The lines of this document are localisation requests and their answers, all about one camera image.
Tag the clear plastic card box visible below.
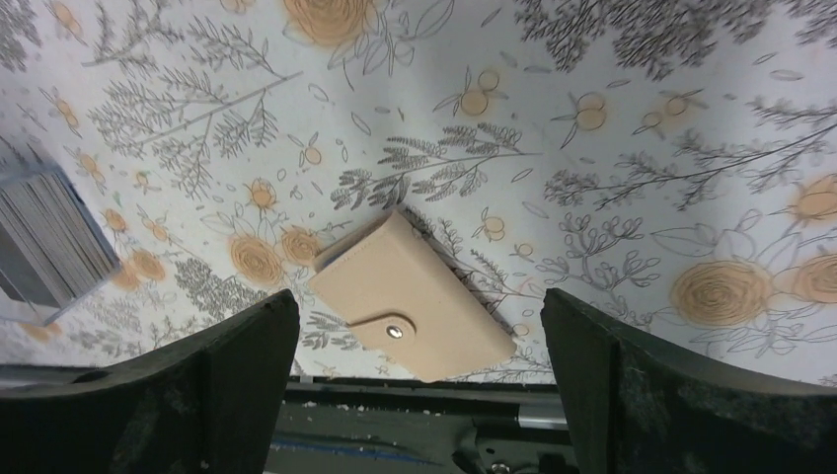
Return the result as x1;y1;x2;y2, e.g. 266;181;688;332
0;140;123;327

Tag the floral patterned table mat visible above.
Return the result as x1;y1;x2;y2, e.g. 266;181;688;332
1;1;836;386

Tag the beige leather card holder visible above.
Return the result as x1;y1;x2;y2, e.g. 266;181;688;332
308;211;516;382

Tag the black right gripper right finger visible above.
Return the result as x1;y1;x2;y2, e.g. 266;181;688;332
541;288;836;473

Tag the stack of credit cards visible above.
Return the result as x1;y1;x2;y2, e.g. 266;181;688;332
0;171;120;309

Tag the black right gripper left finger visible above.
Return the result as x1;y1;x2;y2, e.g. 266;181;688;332
1;290;300;473

